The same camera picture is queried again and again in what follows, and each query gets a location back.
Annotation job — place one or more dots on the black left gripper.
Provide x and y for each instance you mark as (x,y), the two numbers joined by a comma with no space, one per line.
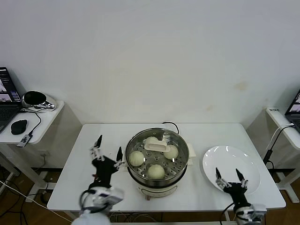
(104,172)

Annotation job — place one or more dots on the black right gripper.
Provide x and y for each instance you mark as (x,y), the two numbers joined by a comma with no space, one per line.
(236,193)

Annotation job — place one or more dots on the white steamed baozi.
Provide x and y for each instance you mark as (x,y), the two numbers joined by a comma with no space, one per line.
(136,158)
(155,171)
(152,140)
(172,153)

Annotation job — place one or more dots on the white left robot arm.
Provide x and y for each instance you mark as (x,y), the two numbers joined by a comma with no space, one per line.
(93,211)

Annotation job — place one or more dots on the perforated steel steamer basket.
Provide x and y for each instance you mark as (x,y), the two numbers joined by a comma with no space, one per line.
(178,164)

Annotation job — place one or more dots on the white round plate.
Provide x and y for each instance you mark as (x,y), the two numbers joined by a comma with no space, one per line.
(230,164)

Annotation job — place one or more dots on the cream electric cooker base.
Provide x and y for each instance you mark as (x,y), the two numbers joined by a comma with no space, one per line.
(157,189)

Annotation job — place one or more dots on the white side table with mouse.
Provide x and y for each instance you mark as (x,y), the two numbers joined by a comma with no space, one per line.
(47,122)

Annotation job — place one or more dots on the small black usb hub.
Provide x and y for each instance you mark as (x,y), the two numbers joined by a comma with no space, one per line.
(24,140)

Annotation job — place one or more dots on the white power strip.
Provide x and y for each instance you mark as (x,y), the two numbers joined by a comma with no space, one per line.
(30,198)

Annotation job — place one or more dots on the chrome oval gadget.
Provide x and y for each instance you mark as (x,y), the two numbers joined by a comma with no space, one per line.
(35,98)

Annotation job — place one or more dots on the black laptop with pink screen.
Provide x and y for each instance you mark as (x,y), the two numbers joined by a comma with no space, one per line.
(294,110)

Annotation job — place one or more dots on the black computer mouse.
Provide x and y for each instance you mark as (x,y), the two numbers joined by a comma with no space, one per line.
(18,126)

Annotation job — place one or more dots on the black laptop beside mouse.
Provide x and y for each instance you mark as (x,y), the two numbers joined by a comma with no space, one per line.
(7,112)

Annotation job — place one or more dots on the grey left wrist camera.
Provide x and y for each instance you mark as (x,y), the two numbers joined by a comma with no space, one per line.
(114,195)

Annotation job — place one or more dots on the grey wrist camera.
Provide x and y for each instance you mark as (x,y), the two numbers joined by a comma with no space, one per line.
(114,195)
(259,211)

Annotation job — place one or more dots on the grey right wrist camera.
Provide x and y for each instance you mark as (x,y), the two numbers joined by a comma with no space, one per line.
(259,211)

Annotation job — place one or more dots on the white table frame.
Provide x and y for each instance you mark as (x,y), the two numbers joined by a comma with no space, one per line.
(187,220)

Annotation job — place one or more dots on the white wall outlet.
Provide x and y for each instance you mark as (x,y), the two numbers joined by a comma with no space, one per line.
(45,153)

